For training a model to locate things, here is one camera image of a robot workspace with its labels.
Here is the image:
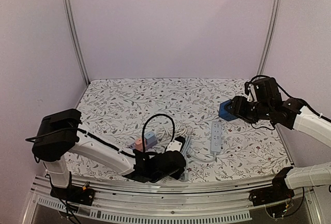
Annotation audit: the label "pink small charger plug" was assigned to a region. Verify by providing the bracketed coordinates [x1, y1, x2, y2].
[134, 138, 147, 152]

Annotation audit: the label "light blue charger plug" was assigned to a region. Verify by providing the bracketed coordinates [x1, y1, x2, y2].
[144, 131, 157, 149]

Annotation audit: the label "light blue cable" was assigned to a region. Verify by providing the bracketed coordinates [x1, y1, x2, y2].
[179, 136, 217, 182]

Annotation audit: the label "dark blue cube socket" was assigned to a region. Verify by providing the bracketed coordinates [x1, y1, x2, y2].
[218, 99, 238, 122]

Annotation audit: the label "light blue power strip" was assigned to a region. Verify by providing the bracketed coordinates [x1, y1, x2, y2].
[210, 121, 222, 155]

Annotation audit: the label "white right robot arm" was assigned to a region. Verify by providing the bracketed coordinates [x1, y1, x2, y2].
[219, 75, 330, 201]

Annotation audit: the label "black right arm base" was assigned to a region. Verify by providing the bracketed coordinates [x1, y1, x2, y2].
[248, 167, 295, 206]

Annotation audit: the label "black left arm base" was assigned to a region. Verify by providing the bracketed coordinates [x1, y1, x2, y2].
[50, 182, 95, 206]

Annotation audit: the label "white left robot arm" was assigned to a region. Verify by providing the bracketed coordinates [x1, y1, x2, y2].
[26, 109, 186, 200]

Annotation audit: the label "purple power strip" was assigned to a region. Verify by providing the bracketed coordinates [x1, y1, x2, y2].
[128, 139, 157, 152]

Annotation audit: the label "floral patterned table mat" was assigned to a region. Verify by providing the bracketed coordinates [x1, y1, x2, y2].
[77, 79, 291, 183]

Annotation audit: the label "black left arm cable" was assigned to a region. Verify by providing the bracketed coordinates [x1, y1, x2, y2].
[25, 113, 176, 159]

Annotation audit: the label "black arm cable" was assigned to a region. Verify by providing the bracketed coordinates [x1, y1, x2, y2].
[249, 74, 331, 123]
[25, 113, 176, 159]

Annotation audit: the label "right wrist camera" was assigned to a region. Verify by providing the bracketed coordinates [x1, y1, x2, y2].
[244, 81, 255, 102]

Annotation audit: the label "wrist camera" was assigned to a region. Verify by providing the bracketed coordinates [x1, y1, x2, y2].
[165, 136, 186, 152]
[244, 81, 255, 102]

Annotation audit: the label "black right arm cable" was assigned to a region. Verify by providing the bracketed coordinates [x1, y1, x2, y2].
[249, 74, 331, 123]

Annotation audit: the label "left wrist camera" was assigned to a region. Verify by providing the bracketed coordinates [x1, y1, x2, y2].
[165, 136, 186, 152]

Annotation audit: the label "cream coiled power cable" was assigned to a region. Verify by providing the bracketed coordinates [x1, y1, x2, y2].
[155, 127, 194, 141]

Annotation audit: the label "aluminium front table rail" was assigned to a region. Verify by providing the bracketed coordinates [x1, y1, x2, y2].
[22, 172, 324, 224]

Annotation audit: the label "right aluminium frame post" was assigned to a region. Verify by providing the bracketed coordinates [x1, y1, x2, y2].
[255, 0, 281, 76]

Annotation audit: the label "aluminium frame post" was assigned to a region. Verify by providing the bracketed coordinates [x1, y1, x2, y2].
[255, 0, 281, 76]
[63, 0, 91, 86]

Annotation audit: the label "left aluminium frame post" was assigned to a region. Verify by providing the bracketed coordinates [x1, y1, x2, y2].
[63, 0, 91, 86]

